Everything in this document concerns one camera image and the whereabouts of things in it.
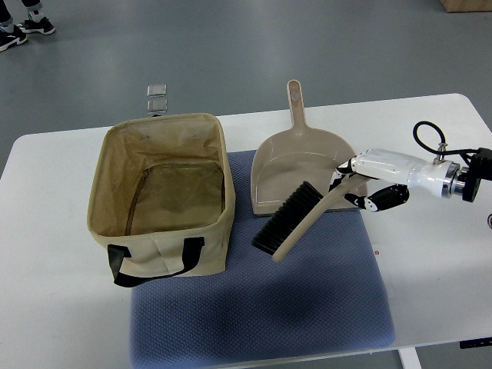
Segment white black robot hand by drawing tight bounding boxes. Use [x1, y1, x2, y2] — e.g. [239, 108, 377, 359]
[329, 149, 460, 212]

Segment beige hand broom black bristles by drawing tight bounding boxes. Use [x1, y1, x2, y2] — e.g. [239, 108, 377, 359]
[252, 175, 368, 262]

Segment beige plastic dustpan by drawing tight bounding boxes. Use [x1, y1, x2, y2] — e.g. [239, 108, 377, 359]
[251, 80, 355, 216]

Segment blue quilted mat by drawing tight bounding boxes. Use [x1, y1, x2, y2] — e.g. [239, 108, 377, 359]
[130, 151, 395, 368]

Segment black table control panel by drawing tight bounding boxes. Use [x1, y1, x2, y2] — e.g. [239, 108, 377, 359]
[459, 337, 492, 349]

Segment wooden box corner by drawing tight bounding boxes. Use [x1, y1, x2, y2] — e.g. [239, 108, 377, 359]
[440, 0, 492, 13]

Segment upper floor socket cover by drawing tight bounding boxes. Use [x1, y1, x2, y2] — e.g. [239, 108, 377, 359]
[147, 84, 167, 97]

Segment black white sneaker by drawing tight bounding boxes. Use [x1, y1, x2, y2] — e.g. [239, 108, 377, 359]
[18, 17, 55, 35]
[0, 25, 28, 52]

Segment person in dark jeans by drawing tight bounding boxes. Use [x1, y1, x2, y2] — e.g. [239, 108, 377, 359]
[0, 0, 44, 27]

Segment yellow fabric bag black handle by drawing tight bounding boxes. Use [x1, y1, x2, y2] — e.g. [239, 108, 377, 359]
[87, 113, 235, 288]

